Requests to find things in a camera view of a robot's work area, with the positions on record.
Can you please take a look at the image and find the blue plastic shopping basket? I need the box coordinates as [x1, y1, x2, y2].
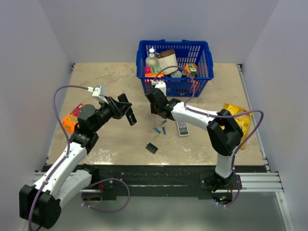
[136, 39, 214, 97]

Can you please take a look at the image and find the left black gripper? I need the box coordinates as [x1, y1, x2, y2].
[91, 96, 131, 132]

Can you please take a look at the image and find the orange pink candy box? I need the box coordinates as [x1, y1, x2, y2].
[62, 103, 84, 134]

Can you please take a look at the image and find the pink small box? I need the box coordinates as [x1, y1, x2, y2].
[144, 66, 152, 74]

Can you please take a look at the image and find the white brown paper bag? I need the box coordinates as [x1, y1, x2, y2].
[156, 49, 178, 76]

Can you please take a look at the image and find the yellow Lays chips bag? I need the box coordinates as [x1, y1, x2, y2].
[224, 103, 252, 143]

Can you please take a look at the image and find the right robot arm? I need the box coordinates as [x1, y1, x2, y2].
[145, 88, 243, 189]

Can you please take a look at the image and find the orange flat box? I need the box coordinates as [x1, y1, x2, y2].
[144, 72, 164, 77]

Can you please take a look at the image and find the white pump bottle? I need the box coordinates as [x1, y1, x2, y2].
[145, 47, 158, 67]

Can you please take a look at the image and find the black remote battery cover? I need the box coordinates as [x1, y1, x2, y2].
[145, 143, 158, 154]

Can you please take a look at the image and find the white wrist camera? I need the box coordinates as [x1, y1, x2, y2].
[151, 81, 167, 96]
[88, 85, 107, 103]

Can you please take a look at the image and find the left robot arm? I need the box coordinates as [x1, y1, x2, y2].
[19, 93, 137, 229]

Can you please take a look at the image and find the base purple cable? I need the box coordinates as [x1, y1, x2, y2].
[81, 178, 131, 214]
[215, 172, 241, 207]

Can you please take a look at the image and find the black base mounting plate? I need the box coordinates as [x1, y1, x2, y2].
[71, 164, 266, 201]

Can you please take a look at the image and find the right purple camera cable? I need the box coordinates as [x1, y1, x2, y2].
[153, 66, 264, 169]

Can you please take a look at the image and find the metal tin can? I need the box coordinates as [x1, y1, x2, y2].
[170, 70, 182, 78]

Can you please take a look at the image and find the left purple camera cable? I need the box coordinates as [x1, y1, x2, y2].
[28, 85, 90, 231]

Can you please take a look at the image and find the black remote control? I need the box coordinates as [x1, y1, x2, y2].
[117, 93, 137, 126]

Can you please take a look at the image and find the green small packet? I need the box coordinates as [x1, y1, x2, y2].
[151, 65, 162, 73]

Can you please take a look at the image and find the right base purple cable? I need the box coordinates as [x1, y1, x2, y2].
[215, 172, 241, 207]

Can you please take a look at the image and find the white remote control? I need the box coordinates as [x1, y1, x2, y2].
[176, 120, 189, 137]

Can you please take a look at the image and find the orange green juice carton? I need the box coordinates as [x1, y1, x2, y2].
[182, 63, 198, 77]

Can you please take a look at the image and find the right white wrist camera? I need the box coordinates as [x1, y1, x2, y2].
[151, 81, 167, 96]

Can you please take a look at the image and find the purple camera cable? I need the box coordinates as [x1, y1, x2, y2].
[28, 85, 90, 231]
[153, 66, 264, 169]

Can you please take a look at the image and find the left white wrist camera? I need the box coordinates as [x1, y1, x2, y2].
[88, 85, 107, 103]

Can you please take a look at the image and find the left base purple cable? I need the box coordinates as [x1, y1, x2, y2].
[81, 178, 131, 214]

